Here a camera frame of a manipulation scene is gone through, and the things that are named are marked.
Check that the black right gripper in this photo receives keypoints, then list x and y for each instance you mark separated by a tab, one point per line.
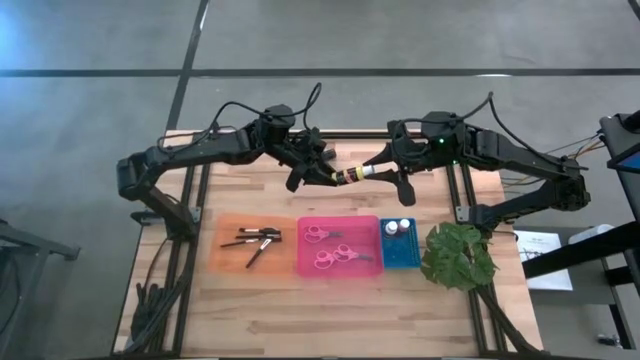
410	152

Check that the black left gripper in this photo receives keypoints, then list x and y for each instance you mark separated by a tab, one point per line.
306	150

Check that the yellow paint bottle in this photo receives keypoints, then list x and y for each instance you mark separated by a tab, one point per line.
352	175

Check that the white paint bottle black label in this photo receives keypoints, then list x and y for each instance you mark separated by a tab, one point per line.
391	227

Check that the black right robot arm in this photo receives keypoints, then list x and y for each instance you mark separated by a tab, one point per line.
510	152

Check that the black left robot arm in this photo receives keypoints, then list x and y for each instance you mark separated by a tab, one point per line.
200	150

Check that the pink translucent plastic bin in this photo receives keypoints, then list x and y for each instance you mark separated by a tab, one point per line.
360	235

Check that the small slotted plastic basket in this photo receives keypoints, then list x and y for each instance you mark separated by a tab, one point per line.
402	252

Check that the artificial green leafy plant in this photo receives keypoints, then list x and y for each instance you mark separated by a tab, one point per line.
457	257

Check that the orange translucent plastic bin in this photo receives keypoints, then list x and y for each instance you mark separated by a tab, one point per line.
230	260

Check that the white paper sheet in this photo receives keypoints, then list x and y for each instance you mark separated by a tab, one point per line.
537	240

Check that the black beam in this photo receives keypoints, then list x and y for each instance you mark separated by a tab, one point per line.
575	255

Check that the white plastic object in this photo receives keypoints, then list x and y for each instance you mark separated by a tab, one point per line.
590	232

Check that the small black floor object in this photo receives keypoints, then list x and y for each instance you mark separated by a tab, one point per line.
610	341

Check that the grey metal stand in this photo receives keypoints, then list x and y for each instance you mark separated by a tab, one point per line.
30	240

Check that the black aluminium table frame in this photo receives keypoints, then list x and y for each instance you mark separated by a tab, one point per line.
350	135

